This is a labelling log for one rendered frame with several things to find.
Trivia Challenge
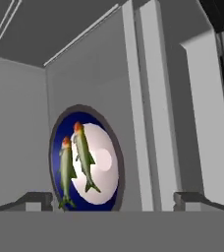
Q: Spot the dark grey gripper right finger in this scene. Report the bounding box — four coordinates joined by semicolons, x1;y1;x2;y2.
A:
173;191;224;213

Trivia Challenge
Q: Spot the green fish with orange head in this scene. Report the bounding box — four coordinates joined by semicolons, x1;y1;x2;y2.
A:
72;121;102;194
57;135;79;211

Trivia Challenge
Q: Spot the blue and white bowl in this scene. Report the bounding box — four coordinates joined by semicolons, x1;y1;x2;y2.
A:
48;104;126;213

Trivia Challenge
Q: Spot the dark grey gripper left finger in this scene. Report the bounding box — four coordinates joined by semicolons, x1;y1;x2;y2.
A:
0;191;54;213

